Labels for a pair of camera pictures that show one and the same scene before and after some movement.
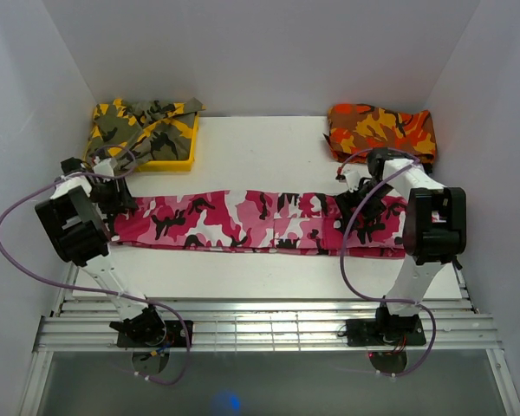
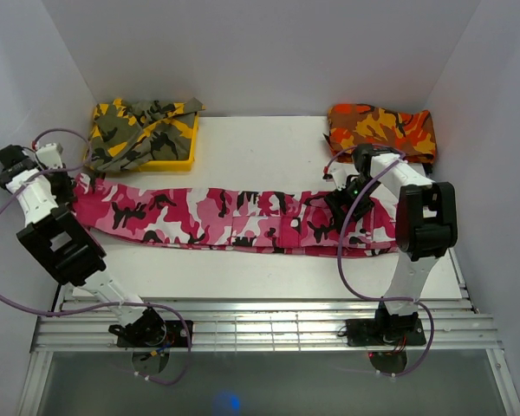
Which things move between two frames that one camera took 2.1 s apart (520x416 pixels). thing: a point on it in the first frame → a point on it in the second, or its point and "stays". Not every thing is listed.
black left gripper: [120, 200] → [68, 194]
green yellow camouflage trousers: [143, 130] stays
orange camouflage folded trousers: [354, 130] stays
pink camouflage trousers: [255, 220] stays
